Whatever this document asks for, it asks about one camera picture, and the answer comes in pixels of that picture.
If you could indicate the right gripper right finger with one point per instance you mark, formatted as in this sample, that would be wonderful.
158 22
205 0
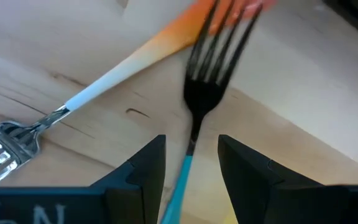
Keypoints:
291 205

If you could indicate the yellow plastic bin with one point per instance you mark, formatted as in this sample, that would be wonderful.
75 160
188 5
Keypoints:
230 219

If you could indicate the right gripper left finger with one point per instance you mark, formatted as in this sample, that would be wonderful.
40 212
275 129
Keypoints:
73 205

